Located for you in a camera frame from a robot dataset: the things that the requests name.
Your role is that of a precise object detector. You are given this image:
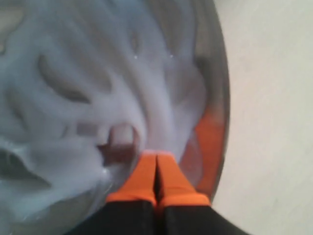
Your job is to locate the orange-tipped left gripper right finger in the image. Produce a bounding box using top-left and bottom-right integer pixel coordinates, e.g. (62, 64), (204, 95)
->
(156, 152), (210, 206)

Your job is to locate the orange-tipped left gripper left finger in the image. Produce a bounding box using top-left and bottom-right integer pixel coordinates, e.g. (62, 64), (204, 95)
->
(106, 151), (157, 205)

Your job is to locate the light blue soap gel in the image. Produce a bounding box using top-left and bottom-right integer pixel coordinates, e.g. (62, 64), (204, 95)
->
(0, 0), (207, 218)

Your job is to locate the round steel plate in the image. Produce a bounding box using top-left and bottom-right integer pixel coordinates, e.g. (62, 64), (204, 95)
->
(0, 0), (231, 235)

